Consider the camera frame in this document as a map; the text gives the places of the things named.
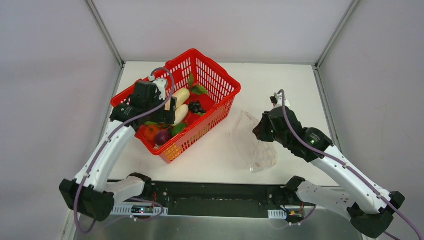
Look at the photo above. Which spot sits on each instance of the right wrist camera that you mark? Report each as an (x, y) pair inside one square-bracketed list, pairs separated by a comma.
[(278, 100)]

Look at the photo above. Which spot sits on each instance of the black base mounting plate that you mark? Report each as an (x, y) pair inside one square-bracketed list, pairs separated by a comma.
[(238, 200)]

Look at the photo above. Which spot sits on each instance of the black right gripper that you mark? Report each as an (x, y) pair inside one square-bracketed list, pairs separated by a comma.
[(262, 125)]

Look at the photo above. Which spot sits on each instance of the red plastic shopping basket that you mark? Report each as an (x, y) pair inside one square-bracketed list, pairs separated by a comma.
[(222, 89)]

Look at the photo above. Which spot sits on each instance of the green toy pepper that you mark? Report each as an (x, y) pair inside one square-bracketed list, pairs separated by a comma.
[(178, 128)]

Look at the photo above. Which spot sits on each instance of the green leafy sprig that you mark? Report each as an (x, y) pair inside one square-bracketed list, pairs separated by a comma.
[(195, 88)]

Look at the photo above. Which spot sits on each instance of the long white radish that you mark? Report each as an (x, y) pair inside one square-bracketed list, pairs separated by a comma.
[(181, 96)]

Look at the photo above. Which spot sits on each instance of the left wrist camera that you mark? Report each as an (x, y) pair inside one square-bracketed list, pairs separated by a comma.
[(161, 84)]

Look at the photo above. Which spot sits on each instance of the purple onion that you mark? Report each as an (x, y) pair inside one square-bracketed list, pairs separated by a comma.
[(162, 137)]

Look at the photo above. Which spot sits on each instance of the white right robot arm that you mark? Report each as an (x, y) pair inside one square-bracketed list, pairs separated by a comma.
[(368, 207)]

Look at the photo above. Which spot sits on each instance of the black grape bunch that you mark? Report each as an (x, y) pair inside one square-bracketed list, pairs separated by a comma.
[(195, 107)]

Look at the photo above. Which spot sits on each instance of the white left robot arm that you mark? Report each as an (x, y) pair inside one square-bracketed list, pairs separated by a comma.
[(87, 193)]

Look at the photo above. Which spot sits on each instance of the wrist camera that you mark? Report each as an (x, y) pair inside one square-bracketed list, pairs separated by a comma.
[(278, 100), (161, 84)]

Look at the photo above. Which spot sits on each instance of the clear dotted zip top bag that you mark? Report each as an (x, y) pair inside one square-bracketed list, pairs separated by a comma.
[(257, 155)]

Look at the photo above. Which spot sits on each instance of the short white radish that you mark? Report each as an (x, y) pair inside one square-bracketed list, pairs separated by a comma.
[(180, 114)]

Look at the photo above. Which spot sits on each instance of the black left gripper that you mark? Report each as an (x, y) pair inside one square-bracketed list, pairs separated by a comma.
[(168, 110)]

